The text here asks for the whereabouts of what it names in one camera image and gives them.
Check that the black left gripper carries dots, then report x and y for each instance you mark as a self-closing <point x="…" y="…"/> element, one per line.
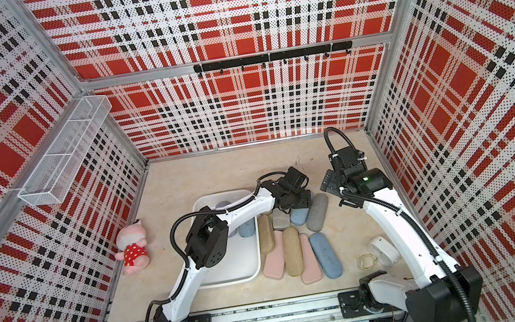
<point x="305" y="200"/>

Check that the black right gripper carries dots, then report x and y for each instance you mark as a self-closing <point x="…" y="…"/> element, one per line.
<point x="330" y="184"/>

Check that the light blue case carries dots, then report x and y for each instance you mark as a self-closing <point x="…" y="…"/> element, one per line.
<point x="299" y="217"/>

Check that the grey fabric glasses case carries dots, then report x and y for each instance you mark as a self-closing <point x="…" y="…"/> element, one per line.
<point x="317" y="212"/>

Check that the tan case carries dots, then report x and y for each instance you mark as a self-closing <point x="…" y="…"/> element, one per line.
<point x="293" y="252"/>

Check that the purple fabric glasses case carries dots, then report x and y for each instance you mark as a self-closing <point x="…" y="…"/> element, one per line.
<point x="231" y="224"/>

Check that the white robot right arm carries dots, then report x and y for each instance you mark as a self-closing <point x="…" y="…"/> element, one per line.
<point x="440" y="289"/>

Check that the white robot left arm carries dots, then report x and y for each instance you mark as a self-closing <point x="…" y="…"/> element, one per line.
<point x="200" y="237"/>

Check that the white plastic storage tray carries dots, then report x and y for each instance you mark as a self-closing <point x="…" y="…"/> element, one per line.
<point x="241" y="260"/>

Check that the beige case lower left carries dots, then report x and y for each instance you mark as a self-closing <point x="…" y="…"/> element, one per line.
<point x="265" y="232"/>

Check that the pink case left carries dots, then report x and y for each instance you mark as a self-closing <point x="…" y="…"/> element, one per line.
<point x="274" y="266"/>

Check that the pink case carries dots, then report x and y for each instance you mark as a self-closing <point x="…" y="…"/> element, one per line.
<point x="312" y="272"/>
<point x="274" y="266"/>

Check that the white round device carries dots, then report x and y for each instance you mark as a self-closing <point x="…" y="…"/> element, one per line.
<point x="384" y="252"/>

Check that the pink case right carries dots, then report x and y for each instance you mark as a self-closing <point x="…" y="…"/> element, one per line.
<point x="312" y="272"/>

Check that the pink plush toy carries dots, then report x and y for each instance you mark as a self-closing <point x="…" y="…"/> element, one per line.
<point x="132" y="244"/>

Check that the black hook rail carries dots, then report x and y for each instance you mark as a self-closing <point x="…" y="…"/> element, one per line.
<point x="220" y="66"/>

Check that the white wire mesh basket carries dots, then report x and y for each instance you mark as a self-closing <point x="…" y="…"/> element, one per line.
<point x="51" y="179"/>

